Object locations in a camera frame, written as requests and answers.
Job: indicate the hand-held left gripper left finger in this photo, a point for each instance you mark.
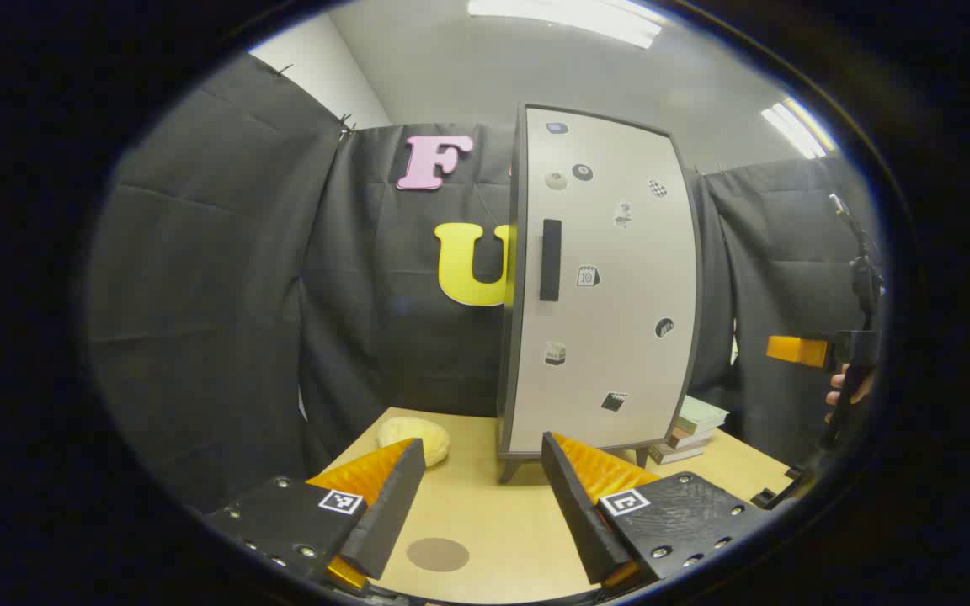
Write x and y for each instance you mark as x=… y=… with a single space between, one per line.
x=392 y=513

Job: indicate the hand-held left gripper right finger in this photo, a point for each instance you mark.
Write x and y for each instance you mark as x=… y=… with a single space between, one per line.
x=578 y=513

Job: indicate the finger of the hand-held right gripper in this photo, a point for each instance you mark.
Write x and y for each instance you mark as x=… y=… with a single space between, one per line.
x=796 y=349

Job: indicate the brown round coaster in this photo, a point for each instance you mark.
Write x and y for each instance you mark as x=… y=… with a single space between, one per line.
x=438 y=555

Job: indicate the pale yellow round sponge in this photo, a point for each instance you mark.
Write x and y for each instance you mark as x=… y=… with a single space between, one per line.
x=413 y=438

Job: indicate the green book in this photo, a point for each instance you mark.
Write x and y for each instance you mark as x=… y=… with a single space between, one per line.
x=700 y=414

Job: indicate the tan book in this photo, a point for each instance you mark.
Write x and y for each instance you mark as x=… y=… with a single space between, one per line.
x=691 y=438

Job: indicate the long ceiling light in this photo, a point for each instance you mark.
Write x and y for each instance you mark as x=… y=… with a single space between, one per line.
x=569 y=18
x=798 y=128

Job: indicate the black backdrop cloth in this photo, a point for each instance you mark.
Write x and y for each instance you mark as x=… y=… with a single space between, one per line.
x=215 y=295

